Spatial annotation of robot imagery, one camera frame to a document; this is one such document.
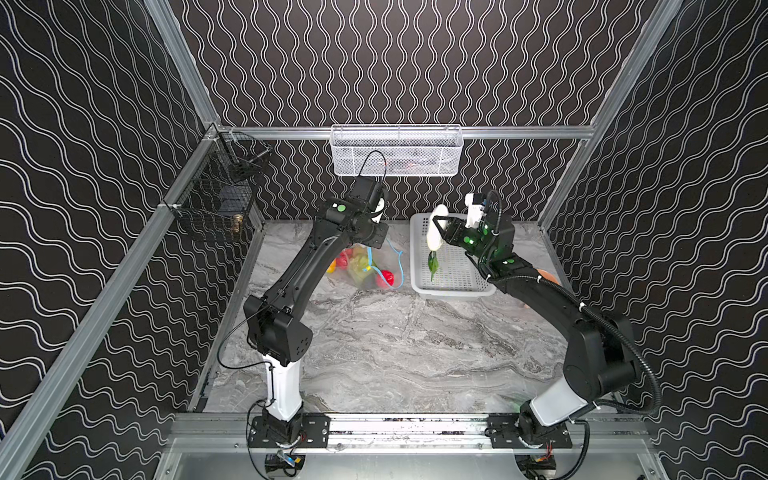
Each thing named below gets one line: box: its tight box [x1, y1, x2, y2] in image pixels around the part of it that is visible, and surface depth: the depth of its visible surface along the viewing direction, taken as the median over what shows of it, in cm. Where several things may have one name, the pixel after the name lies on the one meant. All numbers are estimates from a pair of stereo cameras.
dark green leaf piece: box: [427, 251, 439, 282], surface depth 87 cm
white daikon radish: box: [426, 204, 449, 251], surface depth 83 cm
